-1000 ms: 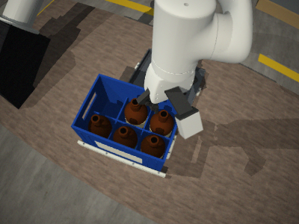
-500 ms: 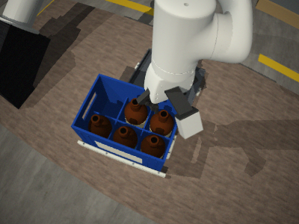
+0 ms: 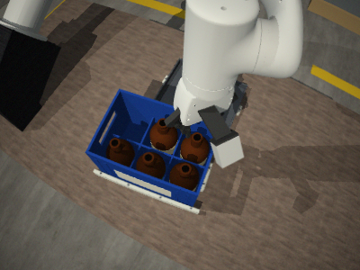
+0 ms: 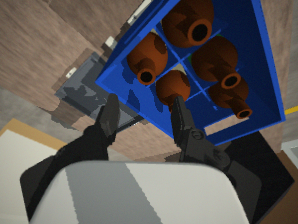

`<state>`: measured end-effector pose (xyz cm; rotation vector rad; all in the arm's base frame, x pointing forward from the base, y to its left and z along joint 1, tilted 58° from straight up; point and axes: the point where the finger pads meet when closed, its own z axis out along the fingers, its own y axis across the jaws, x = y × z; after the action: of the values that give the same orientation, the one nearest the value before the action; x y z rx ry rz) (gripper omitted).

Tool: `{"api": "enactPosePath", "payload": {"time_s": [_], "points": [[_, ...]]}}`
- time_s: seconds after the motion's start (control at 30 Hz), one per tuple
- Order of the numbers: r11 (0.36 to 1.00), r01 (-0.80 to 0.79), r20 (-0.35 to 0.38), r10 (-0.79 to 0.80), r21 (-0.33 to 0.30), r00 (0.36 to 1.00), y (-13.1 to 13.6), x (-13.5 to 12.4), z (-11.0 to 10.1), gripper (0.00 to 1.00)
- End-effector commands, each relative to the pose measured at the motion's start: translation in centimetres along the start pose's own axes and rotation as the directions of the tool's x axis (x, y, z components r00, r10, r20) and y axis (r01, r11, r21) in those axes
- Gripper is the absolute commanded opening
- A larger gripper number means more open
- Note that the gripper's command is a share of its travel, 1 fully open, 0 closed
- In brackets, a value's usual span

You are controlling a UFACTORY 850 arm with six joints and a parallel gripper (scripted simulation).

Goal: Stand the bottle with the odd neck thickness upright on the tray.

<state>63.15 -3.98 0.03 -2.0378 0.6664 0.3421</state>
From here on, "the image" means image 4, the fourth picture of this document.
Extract blue crate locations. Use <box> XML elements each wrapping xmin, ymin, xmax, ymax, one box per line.
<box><xmin>95</xmin><ymin>0</ymin><xmax>285</xmax><ymax>146</ymax></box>

